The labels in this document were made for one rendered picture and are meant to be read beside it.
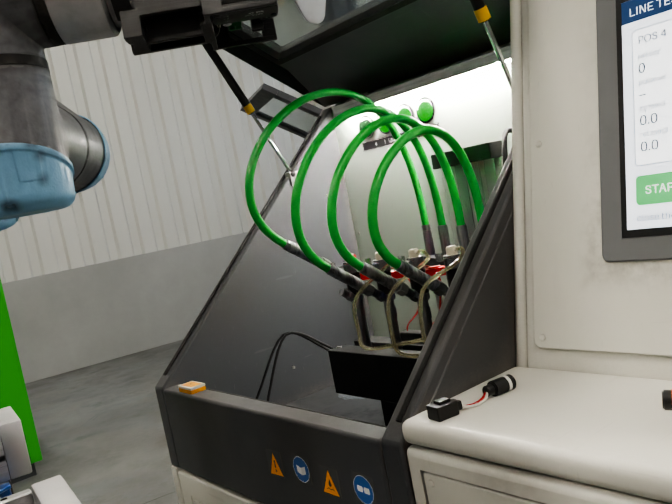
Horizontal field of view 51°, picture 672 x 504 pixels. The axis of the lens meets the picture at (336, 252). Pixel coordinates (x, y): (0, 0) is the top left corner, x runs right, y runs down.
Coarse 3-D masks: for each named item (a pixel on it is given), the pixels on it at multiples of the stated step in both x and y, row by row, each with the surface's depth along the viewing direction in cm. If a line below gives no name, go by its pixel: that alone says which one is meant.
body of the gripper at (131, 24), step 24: (120, 0) 50; (144, 0) 51; (168, 0) 51; (192, 0) 51; (216, 0) 49; (240, 0) 50; (264, 0) 50; (144, 24) 53; (168, 24) 52; (192, 24) 52; (216, 24) 52; (240, 24) 54; (264, 24) 56; (144, 48) 53; (168, 48) 54; (216, 48) 56
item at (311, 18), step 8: (296, 0) 58; (304, 0) 59; (312, 0) 59; (320, 0) 60; (304, 8) 59; (312, 8) 59; (320, 8) 60; (304, 16) 59; (312, 16) 59; (320, 16) 60
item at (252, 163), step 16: (304, 96) 119; (320, 96) 122; (352, 96) 126; (288, 112) 117; (272, 128) 115; (256, 144) 113; (256, 160) 113; (416, 176) 134; (416, 192) 135; (256, 208) 112; (256, 224) 113; (272, 240) 115
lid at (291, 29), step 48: (288, 0) 132; (336, 0) 128; (384, 0) 125; (432, 0) 119; (240, 48) 155; (288, 48) 149; (336, 48) 141; (384, 48) 137; (432, 48) 133; (480, 48) 130; (336, 96) 162
